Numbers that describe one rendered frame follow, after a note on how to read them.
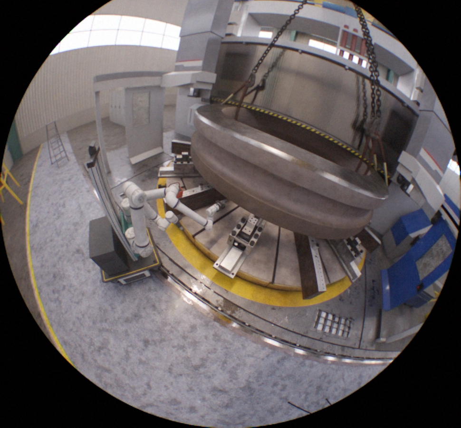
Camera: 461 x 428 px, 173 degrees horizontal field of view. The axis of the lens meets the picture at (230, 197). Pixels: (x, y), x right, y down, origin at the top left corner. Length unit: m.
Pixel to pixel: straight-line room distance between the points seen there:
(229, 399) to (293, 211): 2.69
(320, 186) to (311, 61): 3.95
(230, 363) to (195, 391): 0.64
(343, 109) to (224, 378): 5.89
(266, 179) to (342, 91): 3.72
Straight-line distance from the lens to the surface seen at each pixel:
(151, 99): 4.97
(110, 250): 1.82
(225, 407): 2.60
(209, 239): 2.33
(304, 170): 1.63
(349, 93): 4.89
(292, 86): 4.84
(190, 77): 4.03
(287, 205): 1.96
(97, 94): 4.39
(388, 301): 4.72
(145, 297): 2.39
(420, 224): 5.99
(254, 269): 2.23
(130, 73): 4.47
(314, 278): 2.21
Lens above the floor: 2.25
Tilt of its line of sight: 39 degrees down
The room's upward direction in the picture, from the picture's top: 14 degrees clockwise
